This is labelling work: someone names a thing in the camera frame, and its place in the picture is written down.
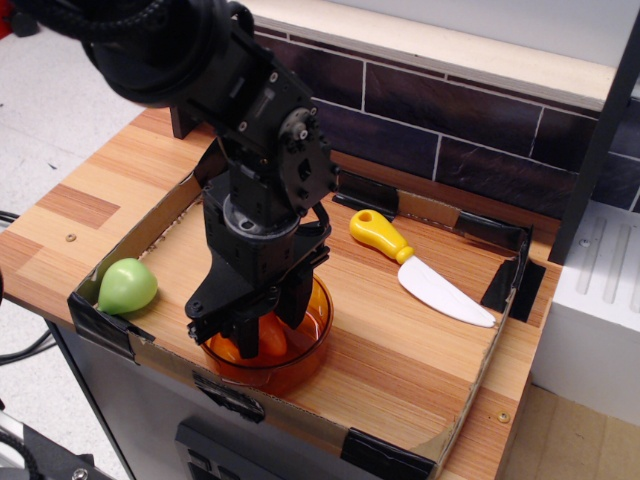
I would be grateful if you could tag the black vertical post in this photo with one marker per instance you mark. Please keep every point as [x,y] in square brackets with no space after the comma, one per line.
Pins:
[609,120]

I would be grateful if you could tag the orange plastic toy carrot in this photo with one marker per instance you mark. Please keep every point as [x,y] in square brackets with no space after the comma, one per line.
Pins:
[272,340]

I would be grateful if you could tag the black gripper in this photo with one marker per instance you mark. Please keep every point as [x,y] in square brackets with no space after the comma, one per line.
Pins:
[253,274]

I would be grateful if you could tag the green plastic toy pear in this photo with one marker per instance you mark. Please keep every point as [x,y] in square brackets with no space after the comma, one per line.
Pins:
[128,285]

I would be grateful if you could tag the yellow handled toy knife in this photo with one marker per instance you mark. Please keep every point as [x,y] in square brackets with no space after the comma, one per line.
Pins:
[374,230]

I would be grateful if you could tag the dark brick pattern backsplash panel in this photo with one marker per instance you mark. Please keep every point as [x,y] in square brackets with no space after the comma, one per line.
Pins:
[497,120]

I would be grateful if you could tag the cardboard fence with black tape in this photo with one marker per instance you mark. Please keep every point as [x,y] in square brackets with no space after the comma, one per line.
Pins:
[382,394]

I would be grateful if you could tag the white ribbed sink block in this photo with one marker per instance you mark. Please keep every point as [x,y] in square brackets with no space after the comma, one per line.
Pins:
[589,349]

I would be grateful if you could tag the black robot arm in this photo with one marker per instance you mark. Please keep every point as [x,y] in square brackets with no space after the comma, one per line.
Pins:
[265,223]

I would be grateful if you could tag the orange transparent plastic pot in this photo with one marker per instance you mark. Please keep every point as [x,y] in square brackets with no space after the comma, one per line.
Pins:
[300,350]

